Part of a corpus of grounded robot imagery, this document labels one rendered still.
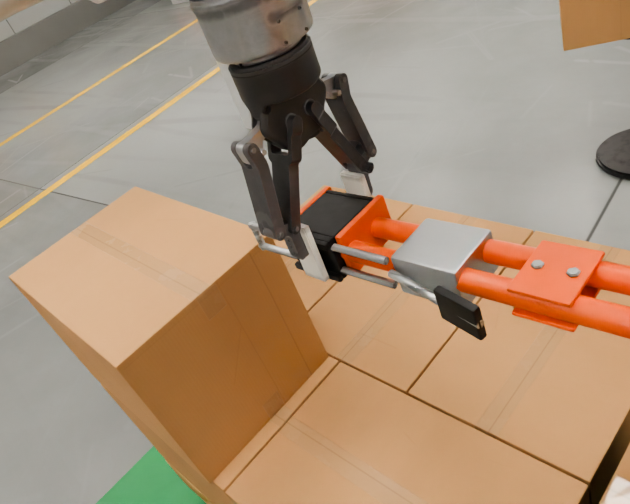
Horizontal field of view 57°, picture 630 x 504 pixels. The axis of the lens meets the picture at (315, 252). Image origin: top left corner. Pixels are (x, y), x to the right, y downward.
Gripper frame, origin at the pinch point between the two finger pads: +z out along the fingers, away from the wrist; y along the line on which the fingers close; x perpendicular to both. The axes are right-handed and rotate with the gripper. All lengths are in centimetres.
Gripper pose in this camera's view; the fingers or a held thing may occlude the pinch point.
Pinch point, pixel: (337, 231)
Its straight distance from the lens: 60.9
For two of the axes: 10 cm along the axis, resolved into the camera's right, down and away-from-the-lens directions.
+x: -6.9, -2.3, 6.8
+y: 6.5, -6.2, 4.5
